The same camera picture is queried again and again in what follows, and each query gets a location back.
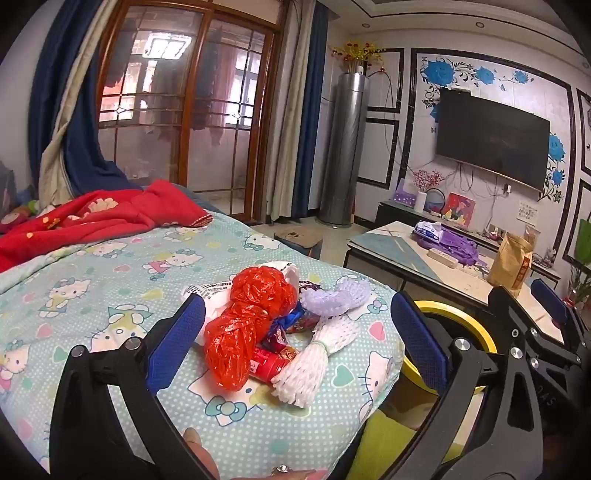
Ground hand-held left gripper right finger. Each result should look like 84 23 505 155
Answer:
369 292 546 480

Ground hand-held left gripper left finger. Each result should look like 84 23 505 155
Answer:
48 294 220 480

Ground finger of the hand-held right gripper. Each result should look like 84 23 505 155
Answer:
488 285 580 370
530 278 591 346

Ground yellow-rimmed trash bin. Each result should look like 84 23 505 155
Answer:
402 300 498 395

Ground red plastic bag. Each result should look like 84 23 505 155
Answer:
230 265 298 315
203 302 274 393

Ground white printed plastic bag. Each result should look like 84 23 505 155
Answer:
182 261 303 347

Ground red cylindrical can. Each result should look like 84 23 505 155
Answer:
249 346 301 385

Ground purple foam net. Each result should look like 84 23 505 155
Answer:
300 279 373 317

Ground white foam net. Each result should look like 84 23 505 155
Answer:
270 314 361 409

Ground person's left hand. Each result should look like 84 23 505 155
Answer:
182 427 319 480

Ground potted plant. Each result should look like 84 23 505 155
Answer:
561 265 591 310

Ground brown paper bag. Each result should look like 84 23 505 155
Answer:
487 232 534 297

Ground small brown packet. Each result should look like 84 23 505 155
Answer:
524 225 541 259

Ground green tote bag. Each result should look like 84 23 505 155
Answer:
570 219 591 264

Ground cartoon cat print blanket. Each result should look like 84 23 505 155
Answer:
0 213 407 480

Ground white power strip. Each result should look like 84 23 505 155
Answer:
427 248 459 268

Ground purple backpack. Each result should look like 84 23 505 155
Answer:
411 224 485 266

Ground marble coffee table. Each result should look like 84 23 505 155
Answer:
344 220 568 342

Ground green fleece clothing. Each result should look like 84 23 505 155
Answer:
351 408 462 480

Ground colourful painting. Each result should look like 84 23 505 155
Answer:
441 193 476 229

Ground round desk ornament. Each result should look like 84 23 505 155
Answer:
422 188 446 217

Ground dark television stand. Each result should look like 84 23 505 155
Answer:
375 199 561 287

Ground purple box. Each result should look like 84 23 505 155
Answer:
394 178 419 206

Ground red floral blanket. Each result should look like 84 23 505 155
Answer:
0 180 214 273

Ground blue square stool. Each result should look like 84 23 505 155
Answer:
273 228 324 260

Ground plush toy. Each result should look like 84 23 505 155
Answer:
0 198 42 232

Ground grey tower air conditioner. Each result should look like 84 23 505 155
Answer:
318 65 371 227

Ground beige curtain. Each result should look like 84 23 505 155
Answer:
265 0 319 222
39 0 121 206

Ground wooden glass sliding door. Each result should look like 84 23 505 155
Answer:
95 0 282 217

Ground blue curtain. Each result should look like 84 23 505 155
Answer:
28 0 144 195
291 4 329 220

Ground yellow red artificial flowers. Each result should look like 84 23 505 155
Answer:
330 41 386 75

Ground black wall television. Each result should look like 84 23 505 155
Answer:
436 88 551 192

